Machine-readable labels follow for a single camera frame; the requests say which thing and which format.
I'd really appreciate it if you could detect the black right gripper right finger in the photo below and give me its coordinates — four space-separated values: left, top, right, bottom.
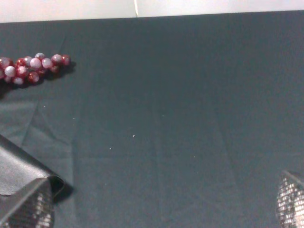
276 170 304 228

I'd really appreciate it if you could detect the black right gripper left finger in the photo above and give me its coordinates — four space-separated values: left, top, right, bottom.
0 178 55 228

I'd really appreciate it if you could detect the black leather glasses case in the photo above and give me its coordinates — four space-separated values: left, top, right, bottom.
0 136 65 196

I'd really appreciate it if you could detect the black tablecloth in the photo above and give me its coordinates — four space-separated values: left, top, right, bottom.
0 11 304 228

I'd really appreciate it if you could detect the red artificial grape bunch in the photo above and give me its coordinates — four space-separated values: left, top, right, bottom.
0 52 71 86

